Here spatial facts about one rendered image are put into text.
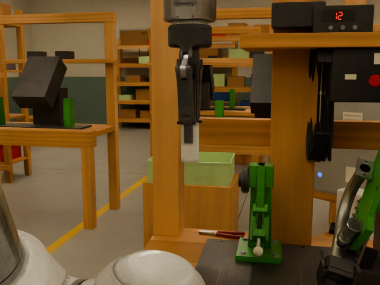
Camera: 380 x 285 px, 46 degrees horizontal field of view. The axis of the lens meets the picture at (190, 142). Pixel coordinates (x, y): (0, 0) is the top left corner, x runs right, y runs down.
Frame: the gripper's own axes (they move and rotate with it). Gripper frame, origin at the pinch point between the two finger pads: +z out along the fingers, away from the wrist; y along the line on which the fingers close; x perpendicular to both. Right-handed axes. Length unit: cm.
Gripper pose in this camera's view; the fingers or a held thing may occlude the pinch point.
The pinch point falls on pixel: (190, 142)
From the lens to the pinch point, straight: 80.0
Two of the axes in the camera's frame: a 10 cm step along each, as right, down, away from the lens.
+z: 0.0, 9.9, 1.6
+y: -1.9, 1.6, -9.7
